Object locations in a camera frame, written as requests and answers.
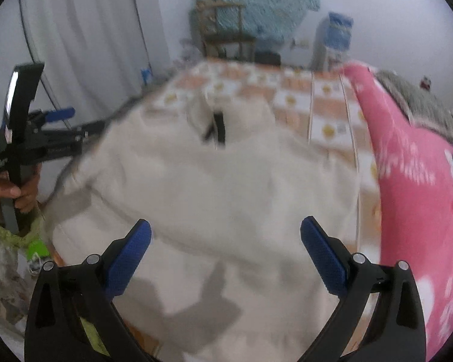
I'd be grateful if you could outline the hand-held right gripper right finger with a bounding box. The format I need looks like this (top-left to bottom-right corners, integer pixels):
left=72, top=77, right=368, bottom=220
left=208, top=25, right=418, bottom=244
left=300, top=216, right=426, bottom=362

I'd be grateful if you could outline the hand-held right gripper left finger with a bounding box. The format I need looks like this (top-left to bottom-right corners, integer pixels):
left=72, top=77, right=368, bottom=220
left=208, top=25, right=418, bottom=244
left=24, top=219, right=163, bottom=362

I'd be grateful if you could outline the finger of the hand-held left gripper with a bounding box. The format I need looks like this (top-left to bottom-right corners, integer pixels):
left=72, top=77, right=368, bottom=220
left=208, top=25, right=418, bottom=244
left=41, top=119, right=107, bottom=149
left=30, top=106, right=76, bottom=126

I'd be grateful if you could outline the beige zip jacket black trim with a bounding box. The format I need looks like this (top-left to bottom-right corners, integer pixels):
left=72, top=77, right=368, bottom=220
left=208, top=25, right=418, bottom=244
left=41, top=90, right=382, bottom=362

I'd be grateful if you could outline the person's left forearm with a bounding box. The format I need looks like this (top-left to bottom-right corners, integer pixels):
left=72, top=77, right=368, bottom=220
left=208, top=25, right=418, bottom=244
left=0, top=171, right=44, bottom=325

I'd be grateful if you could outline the person's left hand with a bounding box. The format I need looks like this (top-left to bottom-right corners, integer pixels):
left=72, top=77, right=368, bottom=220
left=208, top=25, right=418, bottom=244
left=0, top=164, right=42, bottom=215

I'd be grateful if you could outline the white curtain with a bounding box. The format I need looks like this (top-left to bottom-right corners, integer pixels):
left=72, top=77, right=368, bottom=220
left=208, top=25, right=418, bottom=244
left=0, top=0, right=170, bottom=204

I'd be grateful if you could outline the green packet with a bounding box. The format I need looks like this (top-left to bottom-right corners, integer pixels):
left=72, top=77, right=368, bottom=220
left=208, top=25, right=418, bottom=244
left=26, top=239, right=50, bottom=272

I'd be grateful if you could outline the pink floral blanket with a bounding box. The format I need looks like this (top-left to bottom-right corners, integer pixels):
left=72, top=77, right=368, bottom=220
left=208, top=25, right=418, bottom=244
left=342, top=62, right=453, bottom=362

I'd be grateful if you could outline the tile-patterned tablecloth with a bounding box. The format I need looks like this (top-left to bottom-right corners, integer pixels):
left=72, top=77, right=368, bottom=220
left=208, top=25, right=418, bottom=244
left=51, top=58, right=384, bottom=362

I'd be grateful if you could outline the wooden chair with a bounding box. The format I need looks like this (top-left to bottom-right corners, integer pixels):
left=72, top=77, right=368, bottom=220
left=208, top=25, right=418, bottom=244
left=194, top=0, right=255, bottom=61

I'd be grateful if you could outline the teal floral hanging cloth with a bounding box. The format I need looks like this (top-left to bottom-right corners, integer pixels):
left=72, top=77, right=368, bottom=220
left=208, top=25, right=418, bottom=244
left=192, top=0, right=321, bottom=51

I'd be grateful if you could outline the blue water dispenser bottle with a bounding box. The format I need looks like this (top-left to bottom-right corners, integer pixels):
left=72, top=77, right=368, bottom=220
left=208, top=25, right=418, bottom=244
left=311, top=11, right=353, bottom=72

